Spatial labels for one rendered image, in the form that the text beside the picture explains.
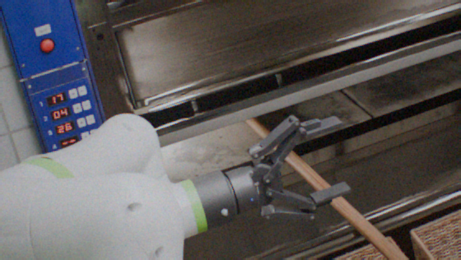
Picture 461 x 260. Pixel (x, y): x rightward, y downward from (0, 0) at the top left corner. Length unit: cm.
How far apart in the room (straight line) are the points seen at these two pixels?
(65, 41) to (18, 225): 91
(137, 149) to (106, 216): 43
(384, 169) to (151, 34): 76
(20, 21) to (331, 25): 73
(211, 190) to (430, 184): 106
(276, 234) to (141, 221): 133
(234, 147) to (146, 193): 132
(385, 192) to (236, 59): 60
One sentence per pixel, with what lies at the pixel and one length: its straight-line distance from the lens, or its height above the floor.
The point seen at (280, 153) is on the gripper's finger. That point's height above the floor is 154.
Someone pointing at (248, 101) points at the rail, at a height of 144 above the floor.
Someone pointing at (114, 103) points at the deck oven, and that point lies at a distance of 194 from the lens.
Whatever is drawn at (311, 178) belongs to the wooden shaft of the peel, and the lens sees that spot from 199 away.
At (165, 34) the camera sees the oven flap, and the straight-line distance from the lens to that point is 193.
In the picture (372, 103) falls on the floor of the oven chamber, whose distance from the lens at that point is 234.
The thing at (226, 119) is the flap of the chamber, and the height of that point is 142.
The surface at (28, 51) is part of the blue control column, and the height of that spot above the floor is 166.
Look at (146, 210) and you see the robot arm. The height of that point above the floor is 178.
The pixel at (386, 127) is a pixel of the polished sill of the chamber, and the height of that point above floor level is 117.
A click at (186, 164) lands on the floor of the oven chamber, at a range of 220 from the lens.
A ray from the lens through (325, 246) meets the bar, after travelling 182.
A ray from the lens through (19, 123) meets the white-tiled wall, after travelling 191.
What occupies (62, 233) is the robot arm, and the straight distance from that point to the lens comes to 94.
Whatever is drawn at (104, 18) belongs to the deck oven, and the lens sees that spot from 187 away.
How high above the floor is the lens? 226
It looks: 27 degrees down
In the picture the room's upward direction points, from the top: 12 degrees counter-clockwise
